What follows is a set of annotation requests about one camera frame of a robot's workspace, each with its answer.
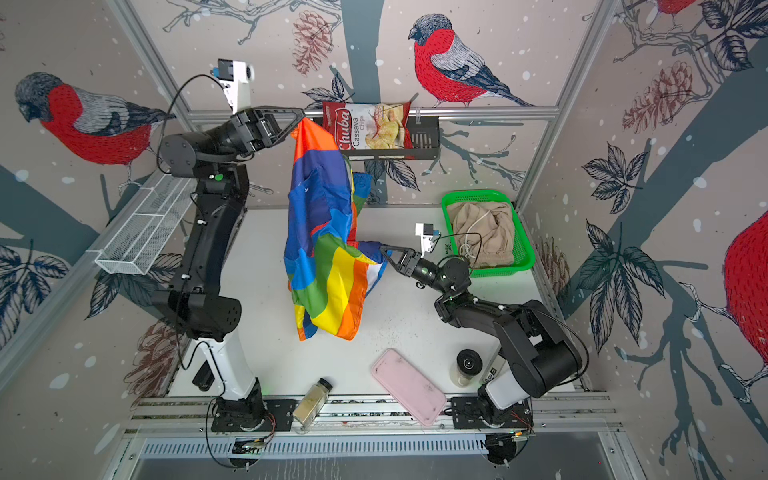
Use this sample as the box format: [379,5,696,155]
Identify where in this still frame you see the beige shorts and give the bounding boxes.
[447,201,516,268]

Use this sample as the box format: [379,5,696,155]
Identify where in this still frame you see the spice jar black lid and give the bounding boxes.
[293,378,333,430]

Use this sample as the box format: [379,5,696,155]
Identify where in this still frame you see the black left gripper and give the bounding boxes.
[201,116,304,171]

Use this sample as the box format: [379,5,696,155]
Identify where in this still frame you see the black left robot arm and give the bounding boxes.
[152,106,304,401]

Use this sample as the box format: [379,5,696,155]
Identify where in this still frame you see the pink rectangular case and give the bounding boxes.
[371,349,447,427]

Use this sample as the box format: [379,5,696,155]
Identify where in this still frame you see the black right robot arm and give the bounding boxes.
[380,245,587,413]

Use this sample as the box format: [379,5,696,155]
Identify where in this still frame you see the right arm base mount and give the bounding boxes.
[444,396,534,431]

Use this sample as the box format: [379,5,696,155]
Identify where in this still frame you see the black remote-like object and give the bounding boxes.
[192,360,216,392]

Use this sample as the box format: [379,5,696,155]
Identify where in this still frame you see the rainbow striped shorts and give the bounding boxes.
[284,118,386,341]

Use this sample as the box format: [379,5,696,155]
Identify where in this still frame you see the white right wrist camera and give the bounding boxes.
[415,223,441,256]

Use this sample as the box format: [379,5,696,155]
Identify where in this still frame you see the black wall basket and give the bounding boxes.
[341,116,441,161]

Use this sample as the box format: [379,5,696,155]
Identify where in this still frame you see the black white marker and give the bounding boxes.
[481,355,507,384]

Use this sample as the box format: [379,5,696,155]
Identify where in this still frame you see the red Chuba chips bag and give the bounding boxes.
[322,102,412,151]

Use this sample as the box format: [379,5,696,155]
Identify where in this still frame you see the white wire mesh shelf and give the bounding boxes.
[95,175,197,275]

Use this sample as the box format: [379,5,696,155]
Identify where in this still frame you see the green plastic basket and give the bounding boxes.
[442,190,535,278]

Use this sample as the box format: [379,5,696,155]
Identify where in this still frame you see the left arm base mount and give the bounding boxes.
[210,397,298,434]

